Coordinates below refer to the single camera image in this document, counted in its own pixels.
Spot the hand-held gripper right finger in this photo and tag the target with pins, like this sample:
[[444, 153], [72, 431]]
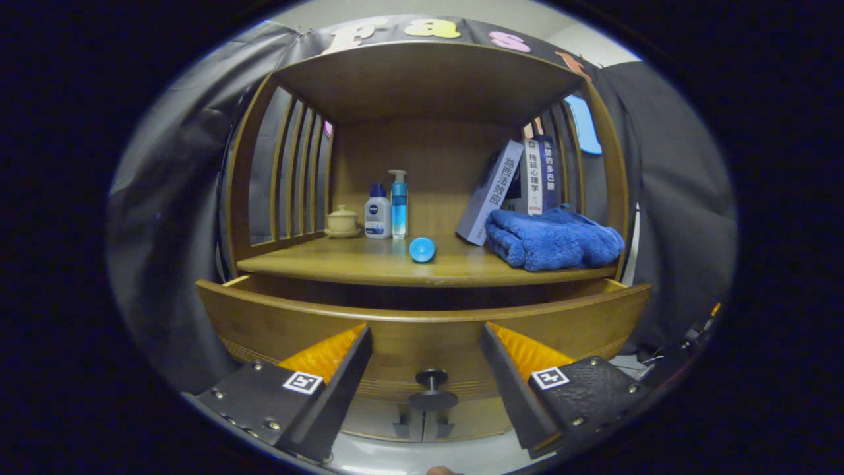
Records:
[[511, 389]]

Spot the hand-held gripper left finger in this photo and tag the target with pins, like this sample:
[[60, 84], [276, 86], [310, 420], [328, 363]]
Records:
[[343, 389]]

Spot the wooden drawer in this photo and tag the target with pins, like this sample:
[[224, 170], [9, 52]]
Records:
[[422, 336]]

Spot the white blue cosmetic tube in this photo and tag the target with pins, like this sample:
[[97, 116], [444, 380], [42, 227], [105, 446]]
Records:
[[422, 250]]

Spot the wooden cabinet door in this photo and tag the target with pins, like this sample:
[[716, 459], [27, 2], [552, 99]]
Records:
[[369, 419], [481, 415]]

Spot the black drawer knob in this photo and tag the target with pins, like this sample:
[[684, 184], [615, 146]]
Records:
[[432, 396]]

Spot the wooden countertop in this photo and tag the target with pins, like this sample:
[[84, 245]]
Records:
[[369, 260]]

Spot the wooden cabinet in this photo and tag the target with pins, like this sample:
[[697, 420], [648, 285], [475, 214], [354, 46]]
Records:
[[428, 86]]

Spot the blue folded towel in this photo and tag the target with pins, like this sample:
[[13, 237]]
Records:
[[554, 244]]

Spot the beige lidded teacup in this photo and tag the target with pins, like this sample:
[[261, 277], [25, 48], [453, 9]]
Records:
[[342, 221]]

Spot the white lotion bottle blue cap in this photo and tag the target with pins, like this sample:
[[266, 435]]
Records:
[[378, 218]]

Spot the blue pump bottle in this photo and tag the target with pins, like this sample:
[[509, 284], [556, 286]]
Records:
[[399, 208]]

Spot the grey leaning book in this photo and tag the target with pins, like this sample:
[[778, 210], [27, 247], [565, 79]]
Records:
[[491, 194]]

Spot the black orange clamp tool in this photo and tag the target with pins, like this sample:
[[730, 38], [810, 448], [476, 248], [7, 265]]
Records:
[[699, 330]]

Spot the black backdrop cloth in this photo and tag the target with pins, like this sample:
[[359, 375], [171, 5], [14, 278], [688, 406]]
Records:
[[171, 231]]

